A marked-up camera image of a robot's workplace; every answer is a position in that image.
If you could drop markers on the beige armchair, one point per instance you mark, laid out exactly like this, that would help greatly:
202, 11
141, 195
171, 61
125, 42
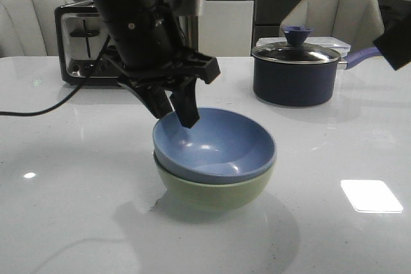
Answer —
355, 22
28, 27

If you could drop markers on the white cabinet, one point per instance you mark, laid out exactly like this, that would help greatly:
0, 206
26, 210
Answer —
225, 28

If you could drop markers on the blue bowl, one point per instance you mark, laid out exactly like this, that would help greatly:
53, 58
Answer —
223, 147

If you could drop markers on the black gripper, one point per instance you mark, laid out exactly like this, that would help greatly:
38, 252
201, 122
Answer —
177, 75

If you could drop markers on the dark blue saucepan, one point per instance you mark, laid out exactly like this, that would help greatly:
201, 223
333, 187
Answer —
301, 85

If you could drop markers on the black and chrome toaster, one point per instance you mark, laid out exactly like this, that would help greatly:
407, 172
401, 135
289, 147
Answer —
81, 34

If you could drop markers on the clear plastic container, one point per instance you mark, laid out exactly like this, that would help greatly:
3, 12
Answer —
329, 42

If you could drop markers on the beige armchair right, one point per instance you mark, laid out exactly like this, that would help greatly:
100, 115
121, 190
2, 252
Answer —
355, 22

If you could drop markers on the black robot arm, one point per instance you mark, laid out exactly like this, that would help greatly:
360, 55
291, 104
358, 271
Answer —
139, 28
394, 43

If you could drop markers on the beige armchair left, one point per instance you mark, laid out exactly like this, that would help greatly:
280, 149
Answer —
28, 27

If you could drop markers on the green bowl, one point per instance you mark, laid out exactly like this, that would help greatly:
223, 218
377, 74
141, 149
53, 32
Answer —
215, 197

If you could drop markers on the glass pot lid blue knob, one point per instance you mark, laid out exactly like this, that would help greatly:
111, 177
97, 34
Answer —
295, 50

